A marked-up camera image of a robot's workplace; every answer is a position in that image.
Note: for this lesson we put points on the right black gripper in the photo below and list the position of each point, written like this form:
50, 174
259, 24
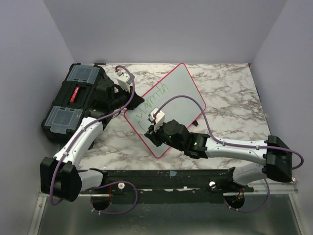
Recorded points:
153, 135

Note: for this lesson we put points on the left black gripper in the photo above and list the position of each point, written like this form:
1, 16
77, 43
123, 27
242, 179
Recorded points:
135, 103

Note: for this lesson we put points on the pink-framed whiteboard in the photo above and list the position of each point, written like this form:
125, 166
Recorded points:
177, 82

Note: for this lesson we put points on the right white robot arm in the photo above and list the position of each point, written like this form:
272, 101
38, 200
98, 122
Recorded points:
268, 159

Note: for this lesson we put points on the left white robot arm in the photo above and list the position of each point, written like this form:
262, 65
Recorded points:
59, 176

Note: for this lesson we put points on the black plastic toolbox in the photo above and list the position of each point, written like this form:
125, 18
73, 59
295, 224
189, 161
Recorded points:
75, 96

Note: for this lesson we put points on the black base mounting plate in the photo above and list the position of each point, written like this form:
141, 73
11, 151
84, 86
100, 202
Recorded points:
168, 186

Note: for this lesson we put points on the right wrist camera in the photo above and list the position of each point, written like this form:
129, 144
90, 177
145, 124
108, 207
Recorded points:
156, 117

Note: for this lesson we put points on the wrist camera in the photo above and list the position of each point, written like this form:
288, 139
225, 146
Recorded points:
124, 80
156, 117

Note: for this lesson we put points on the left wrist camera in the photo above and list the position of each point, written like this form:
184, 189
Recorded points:
124, 80

